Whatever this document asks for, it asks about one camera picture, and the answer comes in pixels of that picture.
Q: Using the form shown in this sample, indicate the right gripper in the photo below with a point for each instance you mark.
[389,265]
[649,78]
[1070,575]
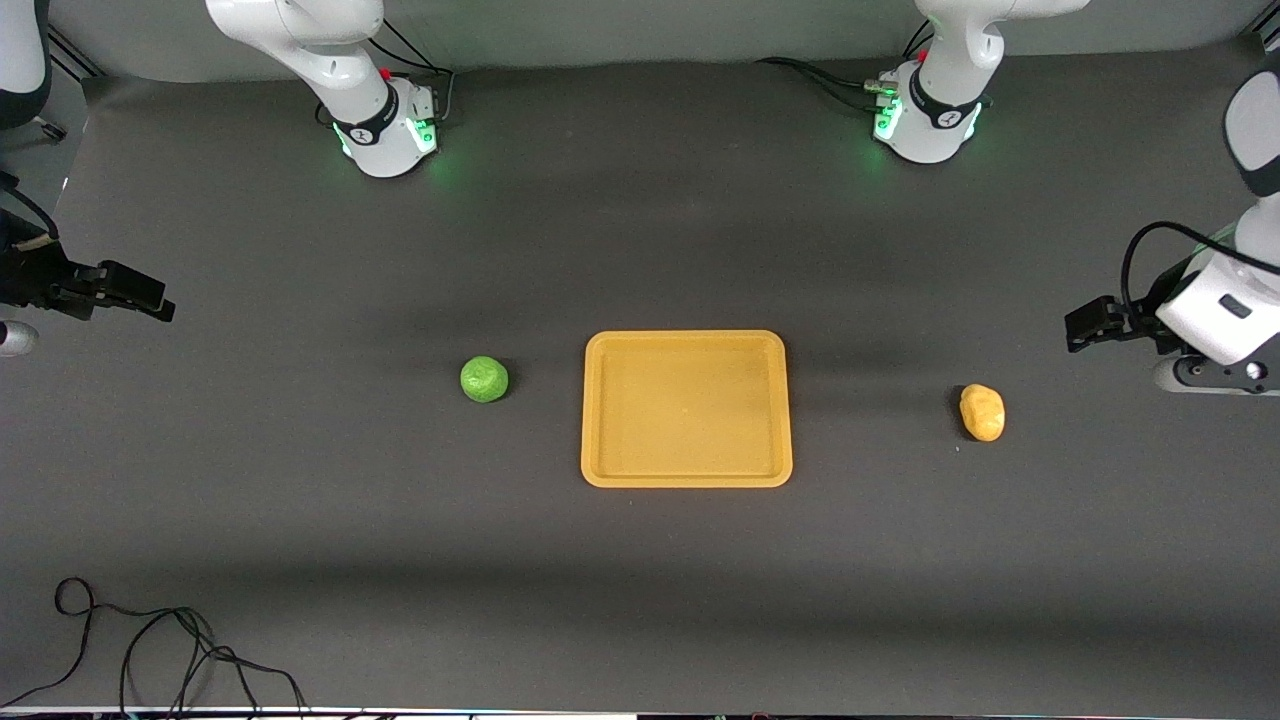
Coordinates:
[28,276]

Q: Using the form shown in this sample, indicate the yellow rectangular tray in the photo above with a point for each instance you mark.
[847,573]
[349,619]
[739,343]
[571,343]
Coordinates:
[680,410]

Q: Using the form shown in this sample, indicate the yellow potato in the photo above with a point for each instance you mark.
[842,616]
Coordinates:
[982,412]

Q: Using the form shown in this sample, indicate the green apple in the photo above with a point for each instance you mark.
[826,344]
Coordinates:
[484,380]

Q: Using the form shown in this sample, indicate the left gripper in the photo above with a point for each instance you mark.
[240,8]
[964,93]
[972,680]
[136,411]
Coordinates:
[1141,321]

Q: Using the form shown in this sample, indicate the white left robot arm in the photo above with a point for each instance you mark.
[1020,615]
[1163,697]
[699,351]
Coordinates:
[950,50]

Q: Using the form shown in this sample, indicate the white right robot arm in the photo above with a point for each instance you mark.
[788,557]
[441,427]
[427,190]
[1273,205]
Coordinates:
[340,60]

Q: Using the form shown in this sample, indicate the dark metal frame rail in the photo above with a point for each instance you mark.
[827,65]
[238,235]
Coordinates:
[75,55]
[1270,38]

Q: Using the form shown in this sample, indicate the dark grey table mat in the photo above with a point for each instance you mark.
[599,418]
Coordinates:
[640,600]

